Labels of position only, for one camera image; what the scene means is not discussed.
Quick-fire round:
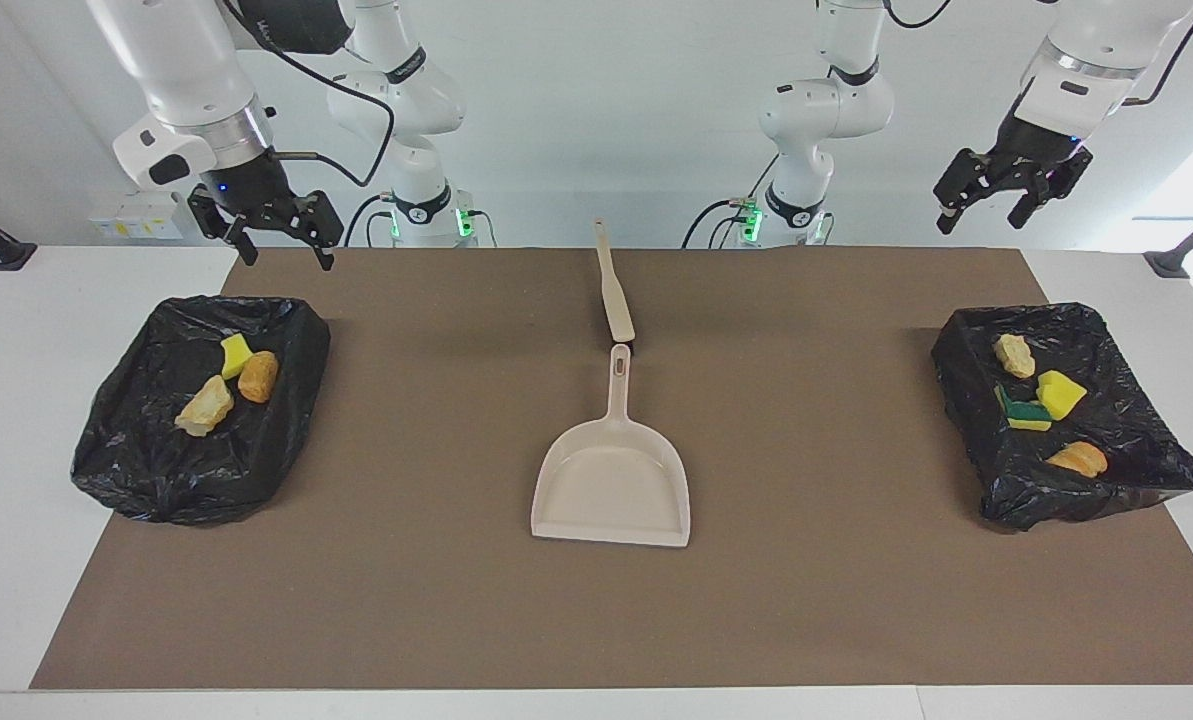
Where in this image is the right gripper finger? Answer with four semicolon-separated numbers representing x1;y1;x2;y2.
188;185;259;267
294;190;345;271

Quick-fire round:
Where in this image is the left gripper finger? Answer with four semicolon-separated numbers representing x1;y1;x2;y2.
1008;150;1094;229
934;150;992;236

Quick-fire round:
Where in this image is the orange brown sponge lump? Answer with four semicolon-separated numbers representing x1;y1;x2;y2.
238;350;280;404

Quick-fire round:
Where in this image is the jagged beige sponge scrap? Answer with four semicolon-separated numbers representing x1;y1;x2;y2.
993;334;1037;380

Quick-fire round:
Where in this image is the pale tan sponge chunk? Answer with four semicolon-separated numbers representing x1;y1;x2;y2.
174;375;235;438

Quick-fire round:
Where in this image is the notched yellow sponge piece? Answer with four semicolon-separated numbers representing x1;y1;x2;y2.
1036;370;1089;421

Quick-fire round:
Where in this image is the rounded beige sponge scrap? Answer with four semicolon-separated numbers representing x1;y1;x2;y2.
1046;441;1109;478

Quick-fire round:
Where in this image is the beige hand brush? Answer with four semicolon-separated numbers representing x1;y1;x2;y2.
594;219;638;357

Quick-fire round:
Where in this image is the beige plastic dustpan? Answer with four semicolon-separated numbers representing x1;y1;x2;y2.
531;343;692;549

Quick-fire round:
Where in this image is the black bag lined trash bin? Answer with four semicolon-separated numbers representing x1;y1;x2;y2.
931;302;1193;533
71;294;332;526

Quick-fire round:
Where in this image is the brown table mat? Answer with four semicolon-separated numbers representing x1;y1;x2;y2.
29;247;1193;691

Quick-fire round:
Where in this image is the black right base cable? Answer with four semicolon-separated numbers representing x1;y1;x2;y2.
344;193;397;248

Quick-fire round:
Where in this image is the white wall socket box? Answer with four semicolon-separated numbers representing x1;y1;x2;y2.
88;190;185;241

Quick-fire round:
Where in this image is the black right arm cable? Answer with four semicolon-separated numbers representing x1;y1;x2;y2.
221;0;399;189

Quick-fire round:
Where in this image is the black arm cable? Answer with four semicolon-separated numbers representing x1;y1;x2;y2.
881;0;1193;107
221;0;399;189

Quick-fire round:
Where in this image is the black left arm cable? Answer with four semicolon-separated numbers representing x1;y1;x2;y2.
881;0;1193;107

